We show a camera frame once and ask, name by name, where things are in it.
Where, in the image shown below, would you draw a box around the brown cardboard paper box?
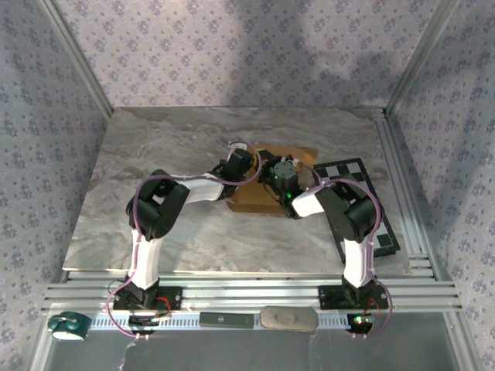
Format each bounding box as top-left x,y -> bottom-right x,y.
227,141 -> 319,214

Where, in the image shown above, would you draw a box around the black white checkerboard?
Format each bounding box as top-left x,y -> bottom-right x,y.
312,157 -> 401,264

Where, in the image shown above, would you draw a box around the grey oval metal plate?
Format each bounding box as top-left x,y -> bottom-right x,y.
259,305 -> 320,332

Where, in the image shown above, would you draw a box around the dark rectangular bar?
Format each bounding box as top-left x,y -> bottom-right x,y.
199,311 -> 256,330

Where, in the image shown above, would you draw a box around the black right controller board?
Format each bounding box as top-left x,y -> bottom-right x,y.
346,312 -> 376,335

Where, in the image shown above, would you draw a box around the green tape roll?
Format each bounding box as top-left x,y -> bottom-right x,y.
46,311 -> 92,343

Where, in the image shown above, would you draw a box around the aluminium side rail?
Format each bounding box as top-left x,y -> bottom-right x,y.
373,107 -> 444,281

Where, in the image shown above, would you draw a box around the aluminium frame rails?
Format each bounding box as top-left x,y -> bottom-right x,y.
41,270 -> 464,315

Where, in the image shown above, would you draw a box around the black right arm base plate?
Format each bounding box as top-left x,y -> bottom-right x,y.
317,284 -> 390,311

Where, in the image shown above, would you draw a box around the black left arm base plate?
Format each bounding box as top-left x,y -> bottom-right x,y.
112,286 -> 183,311

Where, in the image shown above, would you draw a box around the slotted grey cable duct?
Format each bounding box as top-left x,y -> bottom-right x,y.
87,313 -> 351,332

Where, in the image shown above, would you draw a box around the aluminium corner post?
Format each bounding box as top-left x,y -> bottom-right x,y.
384,0 -> 461,113
38,0 -> 116,117

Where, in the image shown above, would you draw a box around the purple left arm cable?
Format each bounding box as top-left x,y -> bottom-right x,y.
104,141 -> 260,342

